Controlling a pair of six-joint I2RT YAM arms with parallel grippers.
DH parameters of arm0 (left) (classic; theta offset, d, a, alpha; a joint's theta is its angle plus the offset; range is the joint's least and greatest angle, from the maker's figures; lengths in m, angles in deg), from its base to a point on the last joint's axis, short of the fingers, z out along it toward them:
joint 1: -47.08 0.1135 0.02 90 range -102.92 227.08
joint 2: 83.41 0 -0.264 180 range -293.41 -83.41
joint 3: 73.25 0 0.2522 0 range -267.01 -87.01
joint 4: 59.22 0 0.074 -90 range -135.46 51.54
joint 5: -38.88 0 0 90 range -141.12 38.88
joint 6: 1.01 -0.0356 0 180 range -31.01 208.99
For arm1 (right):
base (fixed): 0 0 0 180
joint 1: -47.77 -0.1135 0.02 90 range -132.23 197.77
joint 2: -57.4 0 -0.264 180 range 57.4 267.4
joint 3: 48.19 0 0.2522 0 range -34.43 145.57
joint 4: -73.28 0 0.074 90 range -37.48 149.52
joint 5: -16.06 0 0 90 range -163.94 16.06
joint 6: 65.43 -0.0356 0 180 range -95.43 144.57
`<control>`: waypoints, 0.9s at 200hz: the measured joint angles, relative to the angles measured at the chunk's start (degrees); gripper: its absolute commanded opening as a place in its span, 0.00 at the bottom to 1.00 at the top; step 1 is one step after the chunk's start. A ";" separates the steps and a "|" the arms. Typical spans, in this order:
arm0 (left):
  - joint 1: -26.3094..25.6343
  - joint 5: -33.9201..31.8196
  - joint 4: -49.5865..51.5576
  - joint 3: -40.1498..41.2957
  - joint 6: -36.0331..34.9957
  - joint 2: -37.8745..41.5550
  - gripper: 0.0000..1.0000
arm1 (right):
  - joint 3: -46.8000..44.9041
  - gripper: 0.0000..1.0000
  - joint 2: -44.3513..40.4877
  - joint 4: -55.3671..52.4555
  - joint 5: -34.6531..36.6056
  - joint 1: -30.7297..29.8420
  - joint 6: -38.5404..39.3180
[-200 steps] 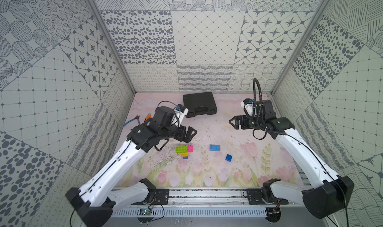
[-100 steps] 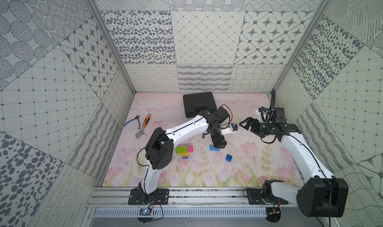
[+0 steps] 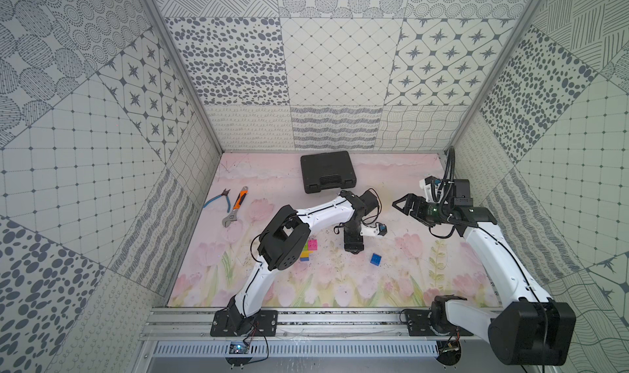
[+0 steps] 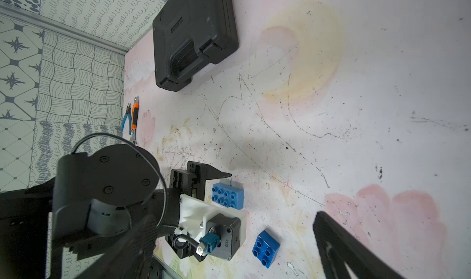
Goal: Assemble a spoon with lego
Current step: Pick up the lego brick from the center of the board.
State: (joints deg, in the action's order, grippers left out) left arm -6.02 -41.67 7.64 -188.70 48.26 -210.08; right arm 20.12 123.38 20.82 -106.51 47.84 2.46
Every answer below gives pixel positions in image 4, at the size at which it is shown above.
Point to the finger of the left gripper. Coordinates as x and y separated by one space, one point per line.
199 174

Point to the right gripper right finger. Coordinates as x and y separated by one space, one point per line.
340 253

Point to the orange utility knife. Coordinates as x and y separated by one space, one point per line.
135 113

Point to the blue handled pliers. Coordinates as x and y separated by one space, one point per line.
127 119

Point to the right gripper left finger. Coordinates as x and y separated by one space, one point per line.
125 246

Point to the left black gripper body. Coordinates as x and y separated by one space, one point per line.
118 179

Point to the black plastic tool case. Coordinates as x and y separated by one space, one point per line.
190 34

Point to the light blue lego brick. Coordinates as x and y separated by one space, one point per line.
228 196

